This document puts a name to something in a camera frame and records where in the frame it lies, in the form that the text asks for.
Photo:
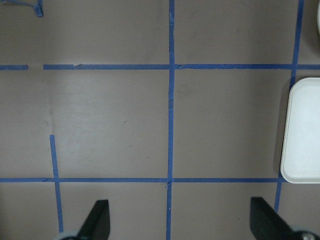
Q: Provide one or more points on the white rectangular tray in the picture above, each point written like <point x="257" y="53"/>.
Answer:
<point x="300" y="159"/>

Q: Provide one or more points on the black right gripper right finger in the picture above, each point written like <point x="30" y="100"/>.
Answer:
<point x="266" y="224"/>

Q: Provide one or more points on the cream round plate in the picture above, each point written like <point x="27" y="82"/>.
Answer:
<point x="318" y="17"/>

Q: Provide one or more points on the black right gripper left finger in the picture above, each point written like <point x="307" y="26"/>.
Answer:
<point x="97" y="225"/>

